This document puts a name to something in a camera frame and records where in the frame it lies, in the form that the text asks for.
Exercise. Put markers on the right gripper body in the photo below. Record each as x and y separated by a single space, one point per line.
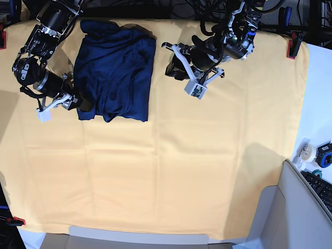
56 91

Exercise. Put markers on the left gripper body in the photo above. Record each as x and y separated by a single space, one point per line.
203 57

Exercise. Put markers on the blue long-sleeve shirt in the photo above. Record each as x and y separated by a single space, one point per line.
113 69

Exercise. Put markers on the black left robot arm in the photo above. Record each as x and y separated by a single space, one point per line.
232 38

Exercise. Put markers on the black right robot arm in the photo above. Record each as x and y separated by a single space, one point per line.
57 20

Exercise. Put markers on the yellow table cloth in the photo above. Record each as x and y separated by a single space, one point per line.
195 167

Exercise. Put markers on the red clamp top left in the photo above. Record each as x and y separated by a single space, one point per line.
3 37

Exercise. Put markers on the red clamp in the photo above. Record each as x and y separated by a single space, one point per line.
14 221
294 44
3 37

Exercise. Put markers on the red clamp top right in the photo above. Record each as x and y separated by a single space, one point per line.
294 44

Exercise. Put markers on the white tape dispenser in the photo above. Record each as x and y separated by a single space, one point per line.
305 153

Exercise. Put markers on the red clamp bottom left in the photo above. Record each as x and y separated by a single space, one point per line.
14 221

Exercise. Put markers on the blue black tape roll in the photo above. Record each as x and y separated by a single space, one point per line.
324 155

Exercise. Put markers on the small teal tape roll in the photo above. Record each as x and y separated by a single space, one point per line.
317 173

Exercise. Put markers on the black keyboard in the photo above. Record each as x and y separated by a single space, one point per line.
321 187

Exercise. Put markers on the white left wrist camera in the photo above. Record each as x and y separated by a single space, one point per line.
195 89

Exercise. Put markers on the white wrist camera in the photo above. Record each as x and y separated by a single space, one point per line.
44 115
195 89

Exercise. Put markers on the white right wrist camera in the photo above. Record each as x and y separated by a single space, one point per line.
44 115

